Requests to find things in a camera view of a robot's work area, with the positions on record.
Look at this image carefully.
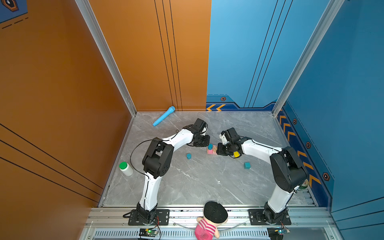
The aluminium front rail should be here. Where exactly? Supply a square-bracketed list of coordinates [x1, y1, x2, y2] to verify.
[80, 202, 342, 240]

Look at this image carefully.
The doll with black hat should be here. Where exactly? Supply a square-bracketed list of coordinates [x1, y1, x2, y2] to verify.
[195, 201, 228, 240]

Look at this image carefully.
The green cap white bottle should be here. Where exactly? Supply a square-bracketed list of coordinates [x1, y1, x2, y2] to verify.
[119, 162, 134, 177]

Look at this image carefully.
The blue toy microphone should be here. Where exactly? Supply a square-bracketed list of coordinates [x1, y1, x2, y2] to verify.
[153, 106, 176, 127]

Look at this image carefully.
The teal cube block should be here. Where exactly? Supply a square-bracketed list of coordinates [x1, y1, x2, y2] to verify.
[244, 162, 251, 170]

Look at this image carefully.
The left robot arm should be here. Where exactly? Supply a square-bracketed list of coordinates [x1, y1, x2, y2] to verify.
[135, 119, 210, 224]

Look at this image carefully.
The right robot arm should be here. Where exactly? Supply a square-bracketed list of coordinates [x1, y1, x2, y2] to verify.
[217, 128, 309, 225]

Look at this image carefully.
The green beverage can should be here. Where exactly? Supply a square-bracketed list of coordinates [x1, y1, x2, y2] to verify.
[299, 179, 309, 190]

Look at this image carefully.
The green circuit board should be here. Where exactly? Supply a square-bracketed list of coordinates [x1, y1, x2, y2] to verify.
[138, 228, 160, 240]

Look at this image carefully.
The dark pink wood block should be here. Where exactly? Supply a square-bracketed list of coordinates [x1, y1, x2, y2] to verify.
[207, 145, 218, 155]

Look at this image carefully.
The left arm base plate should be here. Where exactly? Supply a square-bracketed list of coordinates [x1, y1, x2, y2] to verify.
[128, 209, 170, 226]

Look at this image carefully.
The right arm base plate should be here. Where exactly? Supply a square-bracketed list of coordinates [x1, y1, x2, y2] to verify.
[248, 208, 292, 226]

